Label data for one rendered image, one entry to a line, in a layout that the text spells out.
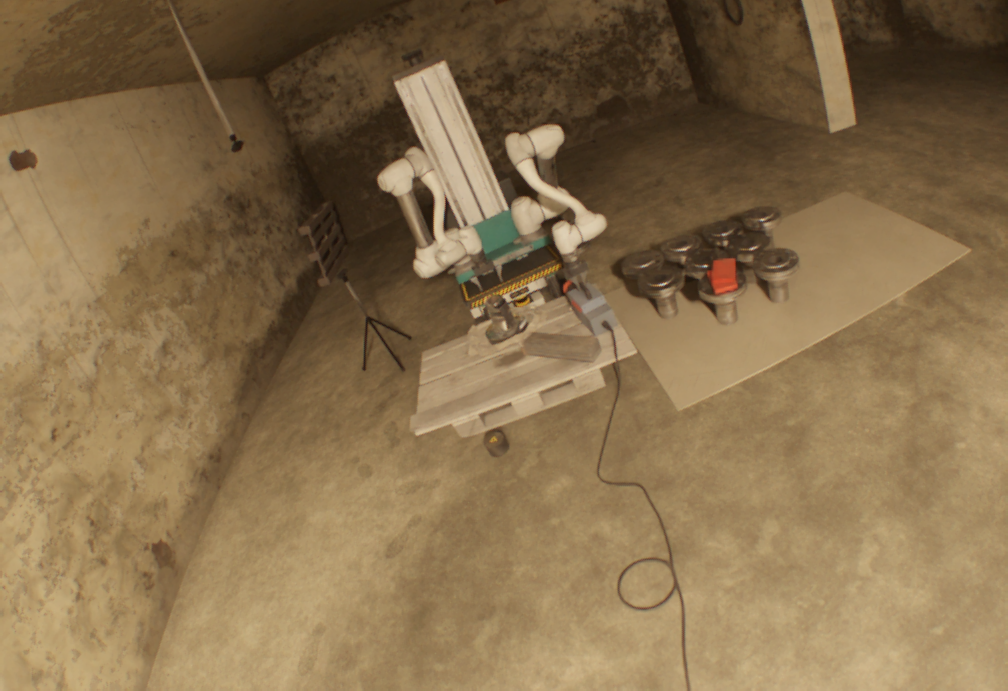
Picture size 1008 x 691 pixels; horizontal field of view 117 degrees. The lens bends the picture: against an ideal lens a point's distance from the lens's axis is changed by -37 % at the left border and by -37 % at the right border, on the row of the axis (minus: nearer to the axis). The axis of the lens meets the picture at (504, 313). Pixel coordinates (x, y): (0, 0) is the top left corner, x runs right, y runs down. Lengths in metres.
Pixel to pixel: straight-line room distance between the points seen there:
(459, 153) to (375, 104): 4.34
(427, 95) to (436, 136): 0.27
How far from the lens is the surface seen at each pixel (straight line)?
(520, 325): 2.88
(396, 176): 2.81
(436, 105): 3.19
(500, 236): 3.29
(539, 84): 7.44
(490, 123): 7.40
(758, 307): 2.79
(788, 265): 2.67
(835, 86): 5.58
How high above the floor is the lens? 1.60
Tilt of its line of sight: 27 degrees down
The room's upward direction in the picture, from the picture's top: 25 degrees counter-clockwise
